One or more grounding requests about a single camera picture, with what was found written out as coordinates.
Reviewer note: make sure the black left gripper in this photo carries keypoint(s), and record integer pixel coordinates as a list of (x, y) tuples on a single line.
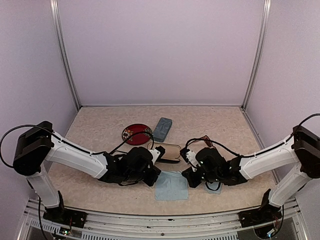
[(150, 181)]

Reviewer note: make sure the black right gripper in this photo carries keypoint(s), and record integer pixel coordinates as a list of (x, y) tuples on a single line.
[(194, 183)]

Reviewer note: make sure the light blue cleaning cloth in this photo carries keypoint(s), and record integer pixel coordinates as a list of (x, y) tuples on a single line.
[(171, 186)]

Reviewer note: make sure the black glasses case beige lining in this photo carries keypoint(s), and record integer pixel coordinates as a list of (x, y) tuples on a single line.
[(171, 154)]

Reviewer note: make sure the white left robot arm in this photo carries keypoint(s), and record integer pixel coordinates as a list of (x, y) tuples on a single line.
[(40, 143)]

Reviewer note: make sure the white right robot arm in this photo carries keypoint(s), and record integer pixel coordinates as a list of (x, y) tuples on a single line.
[(301, 150)]

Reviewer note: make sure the brown tinted sunglasses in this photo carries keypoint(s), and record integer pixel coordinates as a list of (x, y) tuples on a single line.
[(206, 140)]

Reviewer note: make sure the folded blue cloth pouch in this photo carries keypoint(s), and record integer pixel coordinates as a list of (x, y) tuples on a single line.
[(213, 188)]

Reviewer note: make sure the red floral plate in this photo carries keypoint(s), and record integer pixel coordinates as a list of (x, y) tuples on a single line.
[(136, 134)]

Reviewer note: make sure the blue-grey hard glasses case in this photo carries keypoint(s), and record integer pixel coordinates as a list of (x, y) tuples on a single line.
[(162, 129)]

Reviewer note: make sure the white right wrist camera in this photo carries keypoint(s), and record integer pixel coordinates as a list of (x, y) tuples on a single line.
[(189, 157)]

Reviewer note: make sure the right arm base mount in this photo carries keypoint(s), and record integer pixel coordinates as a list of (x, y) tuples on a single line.
[(263, 214)]

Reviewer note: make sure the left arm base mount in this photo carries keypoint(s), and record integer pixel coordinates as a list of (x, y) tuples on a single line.
[(65, 216)]

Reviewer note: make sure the right metal corner post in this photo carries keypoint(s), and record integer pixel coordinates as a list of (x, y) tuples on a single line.
[(258, 53)]

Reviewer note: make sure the metal corner post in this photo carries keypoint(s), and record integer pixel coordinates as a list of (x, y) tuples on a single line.
[(258, 53), (54, 6)]

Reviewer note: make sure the left metal corner post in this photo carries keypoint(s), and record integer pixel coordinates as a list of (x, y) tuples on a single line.
[(54, 6)]

